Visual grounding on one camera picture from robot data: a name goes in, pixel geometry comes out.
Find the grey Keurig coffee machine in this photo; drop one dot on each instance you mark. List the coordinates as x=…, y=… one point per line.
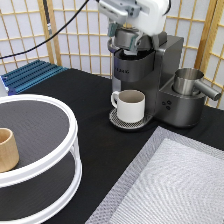
x=151, y=70

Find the white ceramic mug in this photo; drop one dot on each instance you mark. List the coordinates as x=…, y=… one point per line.
x=130, y=105

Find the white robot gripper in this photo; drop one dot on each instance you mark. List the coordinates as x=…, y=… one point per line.
x=148, y=16

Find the blue ribbed metal rack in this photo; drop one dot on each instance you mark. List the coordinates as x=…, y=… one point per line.
x=30, y=75

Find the wooden cup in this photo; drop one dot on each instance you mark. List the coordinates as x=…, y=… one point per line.
x=9, y=155

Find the stainless steel milk frother cup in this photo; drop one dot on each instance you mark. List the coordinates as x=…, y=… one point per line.
x=187, y=80

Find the grey woven placemat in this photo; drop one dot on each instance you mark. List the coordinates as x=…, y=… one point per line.
x=172, y=180

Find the white two-tier round shelf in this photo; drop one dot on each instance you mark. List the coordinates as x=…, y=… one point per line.
x=49, y=170

